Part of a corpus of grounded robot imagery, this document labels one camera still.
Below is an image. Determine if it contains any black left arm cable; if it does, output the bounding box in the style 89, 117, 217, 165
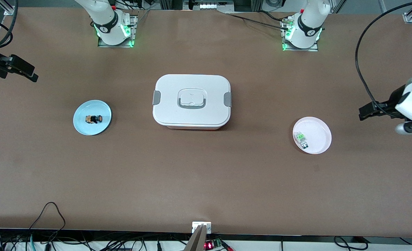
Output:
355, 1, 412, 119

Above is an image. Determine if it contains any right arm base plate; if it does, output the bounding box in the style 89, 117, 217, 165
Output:
98, 13, 139, 48

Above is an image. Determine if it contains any white lidded lunch box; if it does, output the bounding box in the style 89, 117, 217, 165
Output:
152, 74, 232, 130

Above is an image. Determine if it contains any black table cable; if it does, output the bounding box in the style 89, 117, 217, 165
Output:
226, 10, 291, 30

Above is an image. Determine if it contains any pink plate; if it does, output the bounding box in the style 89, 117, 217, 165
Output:
292, 116, 332, 154

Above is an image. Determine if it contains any white camera bracket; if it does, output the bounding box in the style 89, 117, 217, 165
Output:
192, 221, 212, 234

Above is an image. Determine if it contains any aluminium camera post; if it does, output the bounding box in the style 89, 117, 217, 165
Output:
184, 225, 208, 251

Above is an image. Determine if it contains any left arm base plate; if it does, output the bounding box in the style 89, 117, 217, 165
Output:
281, 17, 319, 52

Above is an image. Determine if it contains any red display circuit board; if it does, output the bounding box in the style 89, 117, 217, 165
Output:
204, 239, 224, 251

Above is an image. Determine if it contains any light blue plate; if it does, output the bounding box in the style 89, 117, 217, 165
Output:
73, 100, 112, 136

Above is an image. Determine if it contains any black coiled floor cable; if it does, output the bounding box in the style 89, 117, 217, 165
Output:
334, 236, 369, 250

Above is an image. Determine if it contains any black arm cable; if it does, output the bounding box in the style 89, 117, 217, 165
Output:
355, 1, 412, 119
0, 0, 19, 49

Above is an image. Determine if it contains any black looped cable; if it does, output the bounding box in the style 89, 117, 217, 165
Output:
28, 202, 67, 231

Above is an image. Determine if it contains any green switch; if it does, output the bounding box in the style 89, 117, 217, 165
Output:
294, 131, 310, 149

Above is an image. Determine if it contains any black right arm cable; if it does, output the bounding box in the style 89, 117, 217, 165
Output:
0, 0, 19, 49

